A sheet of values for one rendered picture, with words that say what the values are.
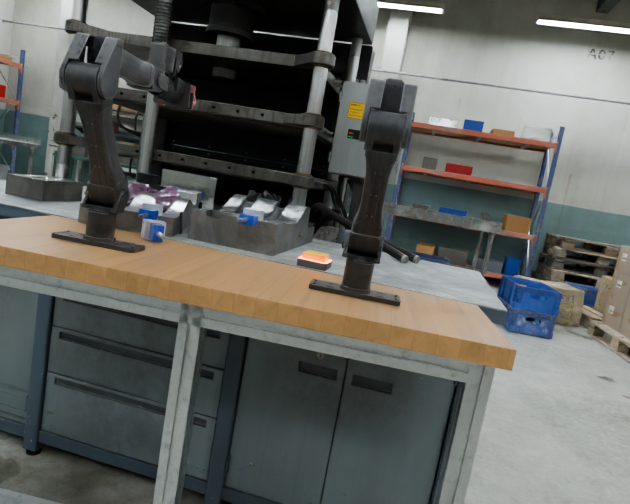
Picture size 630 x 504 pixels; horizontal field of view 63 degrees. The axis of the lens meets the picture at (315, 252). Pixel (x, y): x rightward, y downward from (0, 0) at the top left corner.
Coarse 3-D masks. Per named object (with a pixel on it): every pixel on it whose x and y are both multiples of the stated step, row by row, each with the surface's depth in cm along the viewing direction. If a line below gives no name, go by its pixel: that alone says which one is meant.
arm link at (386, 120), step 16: (384, 112) 94; (368, 128) 94; (384, 128) 93; (400, 128) 93; (368, 144) 96; (384, 144) 96; (368, 160) 98; (384, 160) 97; (368, 176) 100; (384, 176) 99; (368, 192) 102; (384, 192) 102; (368, 208) 104; (352, 224) 111; (368, 224) 106; (352, 240) 109; (368, 240) 108
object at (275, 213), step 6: (252, 192) 179; (264, 192) 178; (246, 198) 173; (252, 198) 178; (258, 198) 174; (264, 198) 178; (270, 198) 178; (276, 198) 177; (246, 204) 171; (252, 204) 170; (276, 204) 171; (288, 204) 172; (240, 210) 167; (276, 210) 169; (282, 210) 168; (270, 216) 165; (276, 216) 166
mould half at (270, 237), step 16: (192, 208) 146; (208, 208) 153; (224, 208) 167; (256, 208) 168; (272, 208) 169; (288, 208) 169; (304, 208) 170; (192, 224) 146; (208, 224) 145; (224, 224) 144; (240, 224) 143; (272, 224) 141; (288, 224) 152; (304, 224) 173; (208, 240) 146; (224, 240) 145; (240, 240) 144; (256, 240) 143; (272, 240) 142; (288, 240) 156; (304, 240) 178
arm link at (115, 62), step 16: (80, 48) 101; (96, 48) 105; (112, 48) 101; (64, 64) 100; (112, 64) 101; (128, 64) 111; (144, 64) 118; (64, 80) 100; (112, 80) 102; (128, 80) 117; (144, 80) 119; (112, 96) 104
